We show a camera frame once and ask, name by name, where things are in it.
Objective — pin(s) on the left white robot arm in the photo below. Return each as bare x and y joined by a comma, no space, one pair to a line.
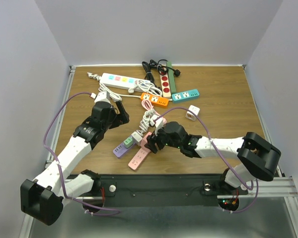
45,197

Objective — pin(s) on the teal power strip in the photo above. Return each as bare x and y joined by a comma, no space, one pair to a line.
185,96

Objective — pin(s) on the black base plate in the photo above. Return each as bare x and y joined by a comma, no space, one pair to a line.
165,190

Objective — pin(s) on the pink cube socket adapter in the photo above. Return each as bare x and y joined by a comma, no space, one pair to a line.
144,140

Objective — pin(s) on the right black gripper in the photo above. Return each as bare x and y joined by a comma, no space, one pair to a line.
151,143

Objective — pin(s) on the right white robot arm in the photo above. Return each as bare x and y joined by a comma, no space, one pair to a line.
258,158

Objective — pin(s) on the white multicolour power strip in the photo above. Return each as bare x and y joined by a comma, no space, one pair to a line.
124,82

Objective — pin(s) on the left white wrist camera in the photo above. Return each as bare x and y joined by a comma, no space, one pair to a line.
101,97

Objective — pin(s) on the white cube socket adapter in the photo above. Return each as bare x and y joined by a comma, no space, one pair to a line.
192,113

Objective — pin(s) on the green power strip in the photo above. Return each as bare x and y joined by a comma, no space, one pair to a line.
171,77

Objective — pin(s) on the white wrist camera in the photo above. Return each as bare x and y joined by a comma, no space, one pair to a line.
157,124
101,97

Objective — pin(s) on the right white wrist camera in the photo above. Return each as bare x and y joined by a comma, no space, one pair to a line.
157,124

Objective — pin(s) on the green usb charger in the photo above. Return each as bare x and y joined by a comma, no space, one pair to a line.
128,142

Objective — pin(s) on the purple power strip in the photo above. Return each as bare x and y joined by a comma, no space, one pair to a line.
121,150

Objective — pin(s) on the beige red power strip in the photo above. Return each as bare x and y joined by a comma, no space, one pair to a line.
165,86

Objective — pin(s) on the pink power strip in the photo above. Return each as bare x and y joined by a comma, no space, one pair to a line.
138,158

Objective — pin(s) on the white usb charger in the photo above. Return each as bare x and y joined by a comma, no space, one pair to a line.
137,138

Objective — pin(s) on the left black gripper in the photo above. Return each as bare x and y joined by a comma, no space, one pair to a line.
123,117

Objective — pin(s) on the orange power strip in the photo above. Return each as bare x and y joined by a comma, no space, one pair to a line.
155,100

